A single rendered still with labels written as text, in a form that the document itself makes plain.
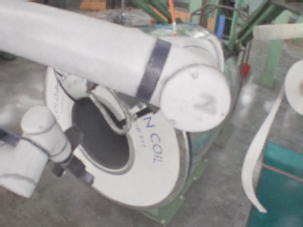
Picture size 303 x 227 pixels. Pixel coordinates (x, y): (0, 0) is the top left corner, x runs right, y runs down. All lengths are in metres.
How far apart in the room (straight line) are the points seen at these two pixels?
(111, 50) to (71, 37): 0.06
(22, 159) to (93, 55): 0.32
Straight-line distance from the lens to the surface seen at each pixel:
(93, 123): 1.69
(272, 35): 0.49
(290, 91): 0.67
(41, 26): 0.30
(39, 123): 0.52
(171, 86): 0.25
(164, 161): 1.14
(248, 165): 0.79
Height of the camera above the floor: 1.60
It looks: 30 degrees down
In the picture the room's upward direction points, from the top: 7 degrees clockwise
